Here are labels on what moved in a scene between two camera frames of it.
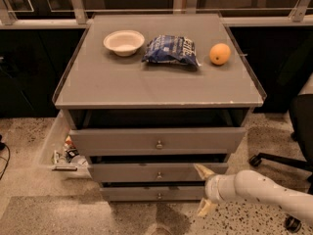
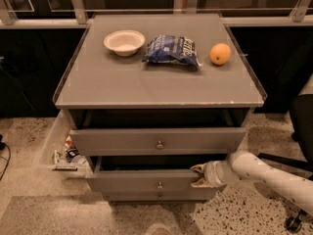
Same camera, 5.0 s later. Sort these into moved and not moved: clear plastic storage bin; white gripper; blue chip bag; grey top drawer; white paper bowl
Moved: white gripper
Not moved: grey top drawer; blue chip bag; clear plastic storage bin; white paper bowl
